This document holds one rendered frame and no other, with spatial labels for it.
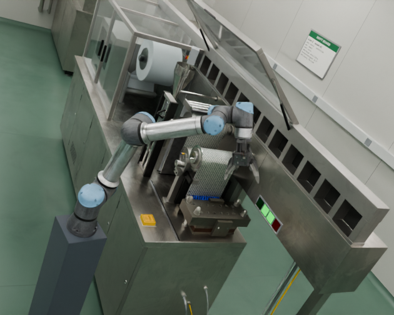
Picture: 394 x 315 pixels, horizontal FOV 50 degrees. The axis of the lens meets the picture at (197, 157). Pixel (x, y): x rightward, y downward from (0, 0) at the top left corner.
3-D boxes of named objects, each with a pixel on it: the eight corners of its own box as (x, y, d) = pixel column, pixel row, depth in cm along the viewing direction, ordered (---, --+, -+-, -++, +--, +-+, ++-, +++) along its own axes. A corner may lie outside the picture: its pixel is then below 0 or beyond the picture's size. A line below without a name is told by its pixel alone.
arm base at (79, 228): (72, 239, 202) (77, 224, 198) (61, 218, 212) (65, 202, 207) (101, 235, 212) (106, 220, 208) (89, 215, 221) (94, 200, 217)
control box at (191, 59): (184, 59, 271) (189, 44, 267) (194, 62, 272) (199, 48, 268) (184, 62, 265) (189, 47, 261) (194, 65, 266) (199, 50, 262)
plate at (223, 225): (209, 234, 245) (217, 219, 240) (224, 234, 250) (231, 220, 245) (211, 237, 243) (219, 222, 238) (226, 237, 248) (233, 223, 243)
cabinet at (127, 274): (57, 134, 448) (75, 59, 410) (115, 142, 480) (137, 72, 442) (103, 349, 261) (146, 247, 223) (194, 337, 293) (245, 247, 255)
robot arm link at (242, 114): (236, 101, 186) (255, 102, 184) (234, 126, 188) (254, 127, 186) (232, 101, 179) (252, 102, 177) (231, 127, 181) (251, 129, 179)
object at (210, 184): (186, 195, 248) (197, 170, 240) (219, 197, 260) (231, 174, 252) (186, 195, 248) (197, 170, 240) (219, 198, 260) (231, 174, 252)
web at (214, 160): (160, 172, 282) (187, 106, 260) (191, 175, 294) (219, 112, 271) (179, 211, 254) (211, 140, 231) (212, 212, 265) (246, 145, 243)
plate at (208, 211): (179, 206, 246) (182, 198, 243) (235, 209, 265) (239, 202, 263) (188, 225, 234) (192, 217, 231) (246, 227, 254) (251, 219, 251)
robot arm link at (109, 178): (80, 197, 213) (129, 113, 188) (94, 184, 226) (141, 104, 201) (100, 210, 213) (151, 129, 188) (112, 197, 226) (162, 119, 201)
